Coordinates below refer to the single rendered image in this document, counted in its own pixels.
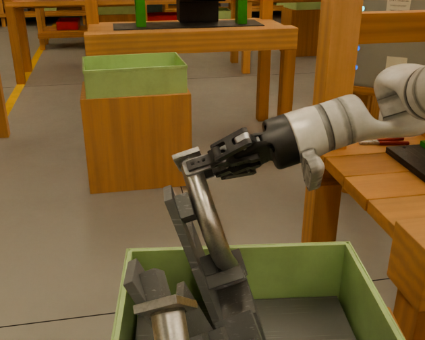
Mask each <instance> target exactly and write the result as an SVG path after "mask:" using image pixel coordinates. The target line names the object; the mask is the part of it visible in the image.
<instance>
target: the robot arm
mask: <svg viewBox="0 0 425 340"><path fill-rule="evenodd" d="M374 93H375V96H376V99H377V102H378V105H379V108H380V112H381V115H382V117H383V121H379V120H377V119H375V118H373V116H371V114H370V113H369V111H368V110H367V108H366V106H365V104H364V103H363V102H362V100H361V99H360V98H359V97H358V96H356V95H354V94H347V95H344V96H340V97H338V98H334V99H332V100H329V101H326V102H323V103H320V104H318V105H312V106H309V107H302V108H300V109H296V110H294V111H290V112H288V113H284V114H282V115H278V116H276V117H272V118H270V119H266V120H264V121H263V122H262V131H263V132H258V133H253V134H249V133H248V129H247V128H246V127H243V128H240V129H239V130H237V131H235V132H233V133H232V134H229V135H228V136H226V137H224V138H222V139H220V140H219V141H217V142H215V143H213V144H211V145H210V149H211V150H209V151H208V152H207V153H208V154H204V155H201V156H199V157H195V158H192V159H188V160H186V161H184V162H183V163H182V165H183V170H184V172H185V175H186V176H191V175H195V174H198V173H202V172H204V175H205V178H206V179H209V178H212V177H214V176H216V177H220V178H221V180H226V179H232V178H236V177H244V176H248V175H254V174H255V173H256V168H259V167H261V165H263V164H264V163H267V162H269V161H273V163H274V165H275V167H276V168H277V169H284V168H287V167H290V166H293V165H296V164H299V163H301V164H302V173H303V177H304V181H305V184H306V187H307V189H308V191H312V190H315V189H318V188H319V187H320V185H321V182H322V177H323V174H324V163H323V161H322V159H321V158H320V156H322V155H324V154H326V153H328V152H330V151H332V150H336V149H338V148H342V147H344V146H348V145H350V144H355V143H357V142H362V141H365V140H372V139H378V138H406V137H413V136H419V135H422V134H424V133H425V65H420V64H415V63H402V64H398V65H393V66H391V67H388V68H387V69H384V70H383V71H381V73H379V75H377V77H376V79H375V81H374ZM226 167H228V168H227V169H226Z"/></svg>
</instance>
